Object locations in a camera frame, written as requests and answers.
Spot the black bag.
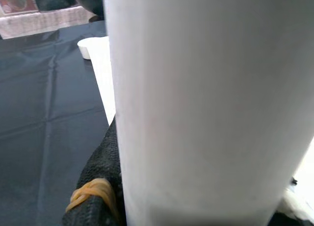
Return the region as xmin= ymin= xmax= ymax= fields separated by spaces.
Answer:
xmin=33 ymin=0 xmax=77 ymax=12

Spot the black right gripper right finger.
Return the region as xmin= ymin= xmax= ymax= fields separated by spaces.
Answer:
xmin=267 ymin=177 xmax=314 ymax=226

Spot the red printed carton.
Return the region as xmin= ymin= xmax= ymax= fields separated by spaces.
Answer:
xmin=0 ymin=0 xmax=39 ymax=15

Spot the yellow rubber band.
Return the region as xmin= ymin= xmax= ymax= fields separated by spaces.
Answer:
xmin=65 ymin=178 xmax=117 ymax=212

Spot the beige cloth covered bench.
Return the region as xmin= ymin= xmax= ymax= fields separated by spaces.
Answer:
xmin=0 ymin=5 xmax=97 ymax=40

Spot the white plastic table leg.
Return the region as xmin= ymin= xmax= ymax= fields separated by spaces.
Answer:
xmin=104 ymin=0 xmax=314 ymax=226

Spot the black wok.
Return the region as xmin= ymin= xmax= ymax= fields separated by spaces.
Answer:
xmin=71 ymin=0 xmax=106 ymax=22

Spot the white plastic table top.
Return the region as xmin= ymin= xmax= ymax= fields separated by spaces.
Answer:
xmin=77 ymin=36 xmax=314 ymax=195

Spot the black tablecloth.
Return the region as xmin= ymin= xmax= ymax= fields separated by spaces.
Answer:
xmin=0 ymin=20 xmax=116 ymax=226

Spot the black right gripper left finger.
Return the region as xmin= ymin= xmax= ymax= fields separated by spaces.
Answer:
xmin=62 ymin=118 xmax=128 ymax=226

